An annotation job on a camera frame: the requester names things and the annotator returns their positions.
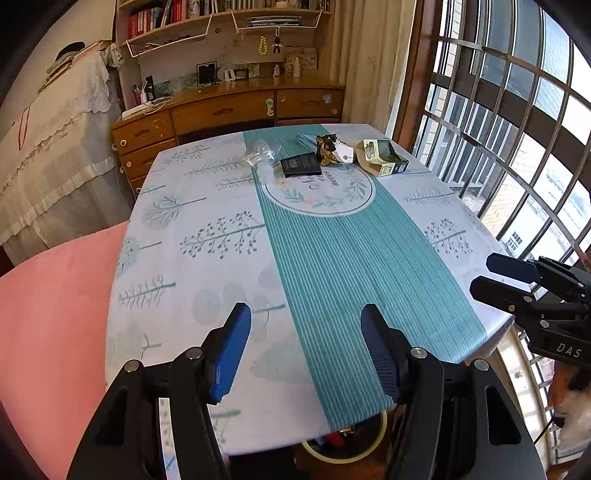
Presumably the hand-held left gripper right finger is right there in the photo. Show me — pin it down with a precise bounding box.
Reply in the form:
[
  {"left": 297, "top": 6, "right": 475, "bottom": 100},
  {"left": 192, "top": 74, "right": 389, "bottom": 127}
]
[{"left": 360, "top": 303, "right": 548, "bottom": 480}]

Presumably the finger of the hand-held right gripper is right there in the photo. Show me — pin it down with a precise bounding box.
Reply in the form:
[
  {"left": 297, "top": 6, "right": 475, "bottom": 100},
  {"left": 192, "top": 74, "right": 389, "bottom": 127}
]
[
  {"left": 486, "top": 252, "right": 591, "bottom": 305},
  {"left": 469, "top": 275, "right": 544, "bottom": 317}
]

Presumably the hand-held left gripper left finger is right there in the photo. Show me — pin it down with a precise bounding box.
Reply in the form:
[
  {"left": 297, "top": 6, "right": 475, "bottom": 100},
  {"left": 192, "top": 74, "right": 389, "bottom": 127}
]
[{"left": 67, "top": 302, "right": 252, "bottom": 480}]

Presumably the blue trash bin cream rim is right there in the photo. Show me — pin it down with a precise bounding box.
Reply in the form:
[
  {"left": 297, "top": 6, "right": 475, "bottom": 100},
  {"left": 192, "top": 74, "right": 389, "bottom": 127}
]
[{"left": 302, "top": 408, "right": 389, "bottom": 462}]

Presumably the cream and dark carton box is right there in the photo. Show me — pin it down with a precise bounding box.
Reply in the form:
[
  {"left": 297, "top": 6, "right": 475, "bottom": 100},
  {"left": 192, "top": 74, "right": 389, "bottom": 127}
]
[{"left": 355, "top": 138, "right": 409, "bottom": 177}]

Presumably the black packet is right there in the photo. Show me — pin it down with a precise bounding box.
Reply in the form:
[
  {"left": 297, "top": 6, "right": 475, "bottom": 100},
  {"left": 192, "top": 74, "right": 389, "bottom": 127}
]
[{"left": 280, "top": 155, "right": 321, "bottom": 179}]

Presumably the clear plastic packaging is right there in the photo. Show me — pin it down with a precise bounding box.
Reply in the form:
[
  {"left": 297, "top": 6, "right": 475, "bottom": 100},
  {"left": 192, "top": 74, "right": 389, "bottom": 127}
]
[{"left": 244, "top": 137, "right": 283, "bottom": 183}]

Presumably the gold and black wrapper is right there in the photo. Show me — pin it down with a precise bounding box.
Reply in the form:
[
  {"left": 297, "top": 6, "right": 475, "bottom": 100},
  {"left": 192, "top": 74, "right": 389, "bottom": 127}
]
[{"left": 315, "top": 135, "right": 341, "bottom": 165}]

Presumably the window with metal grille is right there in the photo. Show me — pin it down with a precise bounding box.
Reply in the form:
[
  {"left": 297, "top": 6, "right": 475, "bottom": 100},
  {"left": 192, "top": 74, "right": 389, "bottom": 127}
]
[{"left": 392, "top": 0, "right": 591, "bottom": 467}]

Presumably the pink chair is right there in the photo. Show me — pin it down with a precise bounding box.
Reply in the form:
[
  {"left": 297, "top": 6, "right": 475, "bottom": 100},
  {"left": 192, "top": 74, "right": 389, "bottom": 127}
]
[{"left": 0, "top": 222, "right": 132, "bottom": 480}]

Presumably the wooden dresser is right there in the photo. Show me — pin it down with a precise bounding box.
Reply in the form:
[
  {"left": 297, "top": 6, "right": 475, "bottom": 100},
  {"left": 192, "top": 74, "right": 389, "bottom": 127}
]
[{"left": 111, "top": 82, "right": 346, "bottom": 197}]

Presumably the cream curtain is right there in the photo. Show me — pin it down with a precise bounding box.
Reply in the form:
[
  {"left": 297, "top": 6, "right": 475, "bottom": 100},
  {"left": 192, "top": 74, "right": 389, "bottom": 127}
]
[{"left": 330, "top": 0, "right": 416, "bottom": 134}]

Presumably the white lace furniture cover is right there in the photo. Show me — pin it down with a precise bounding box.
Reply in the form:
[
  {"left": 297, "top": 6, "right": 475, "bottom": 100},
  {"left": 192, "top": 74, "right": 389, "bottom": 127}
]
[{"left": 0, "top": 44, "right": 134, "bottom": 264}]

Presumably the white power strip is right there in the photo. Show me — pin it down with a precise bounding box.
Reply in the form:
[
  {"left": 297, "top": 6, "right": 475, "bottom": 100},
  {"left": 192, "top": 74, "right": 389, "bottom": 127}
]
[{"left": 122, "top": 98, "right": 174, "bottom": 117}]

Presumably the stack of books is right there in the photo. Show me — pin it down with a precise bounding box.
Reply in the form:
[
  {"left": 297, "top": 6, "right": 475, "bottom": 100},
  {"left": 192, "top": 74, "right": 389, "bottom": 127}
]
[{"left": 39, "top": 41, "right": 114, "bottom": 90}]

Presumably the row of books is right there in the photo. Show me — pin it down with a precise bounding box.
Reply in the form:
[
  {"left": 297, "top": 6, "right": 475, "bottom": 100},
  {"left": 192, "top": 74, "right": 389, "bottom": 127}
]
[{"left": 127, "top": 0, "right": 331, "bottom": 38}]

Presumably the white wire rack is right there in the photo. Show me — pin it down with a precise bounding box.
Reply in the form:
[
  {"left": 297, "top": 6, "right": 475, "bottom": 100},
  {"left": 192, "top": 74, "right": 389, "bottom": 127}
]
[
  {"left": 126, "top": 14, "right": 214, "bottom": 59},
  {"left": 231, "top": 9, "right": 323, "bottom": 34}
]

